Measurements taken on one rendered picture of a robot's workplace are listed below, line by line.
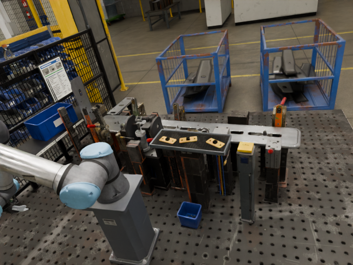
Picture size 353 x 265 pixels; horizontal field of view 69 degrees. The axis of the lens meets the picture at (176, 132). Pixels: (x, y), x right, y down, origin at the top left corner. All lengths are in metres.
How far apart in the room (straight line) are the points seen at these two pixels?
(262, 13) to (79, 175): 8.67
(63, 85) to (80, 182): 1.43
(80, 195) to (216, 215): 0.80
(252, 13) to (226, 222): 8.23
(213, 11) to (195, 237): 8.37
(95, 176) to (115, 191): 0.18
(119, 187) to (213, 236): 0.57
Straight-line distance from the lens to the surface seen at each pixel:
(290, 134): 1.51
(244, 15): 9.23
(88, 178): 0.92
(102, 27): 5.02
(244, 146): 1.14
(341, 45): 3.28
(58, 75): 2.22
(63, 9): 2.41
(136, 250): 1.30
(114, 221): 1.15
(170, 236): 1.43
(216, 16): 9.26
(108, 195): 1.08
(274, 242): 1.38
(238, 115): 1.62
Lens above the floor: 1.84
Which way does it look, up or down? 32 degrees down
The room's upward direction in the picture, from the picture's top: 12 degrees counter-clockwise
